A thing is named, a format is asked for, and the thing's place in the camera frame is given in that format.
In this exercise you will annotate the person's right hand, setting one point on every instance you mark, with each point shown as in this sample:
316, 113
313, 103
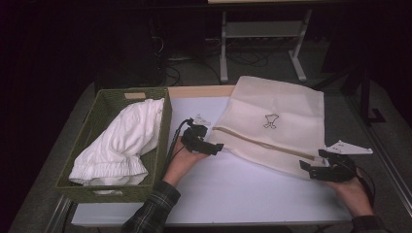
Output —
353, 194

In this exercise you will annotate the long aluminium rail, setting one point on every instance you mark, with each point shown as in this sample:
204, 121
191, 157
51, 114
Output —
388, 161

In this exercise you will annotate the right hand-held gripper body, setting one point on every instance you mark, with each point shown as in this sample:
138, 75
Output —
341, 168

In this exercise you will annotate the short aluminium rail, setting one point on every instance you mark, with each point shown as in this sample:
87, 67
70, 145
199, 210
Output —
60, 213

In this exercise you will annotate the black metal stand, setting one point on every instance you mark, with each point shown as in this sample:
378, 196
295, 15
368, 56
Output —
365, 97

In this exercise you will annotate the person's left hand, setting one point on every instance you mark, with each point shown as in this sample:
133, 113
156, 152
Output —
181, 163

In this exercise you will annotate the white garment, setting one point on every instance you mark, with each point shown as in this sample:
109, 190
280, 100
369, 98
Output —
123, 139

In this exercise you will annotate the green woven basket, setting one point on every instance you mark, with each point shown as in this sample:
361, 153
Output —
110, 97

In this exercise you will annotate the cream mesh laundry bag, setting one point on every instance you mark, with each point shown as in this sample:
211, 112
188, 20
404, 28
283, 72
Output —
275, 97

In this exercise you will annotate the white metal desk frame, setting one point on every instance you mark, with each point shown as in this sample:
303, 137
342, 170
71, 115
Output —
223, 48

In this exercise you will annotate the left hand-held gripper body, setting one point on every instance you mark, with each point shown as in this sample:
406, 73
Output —
194, 136

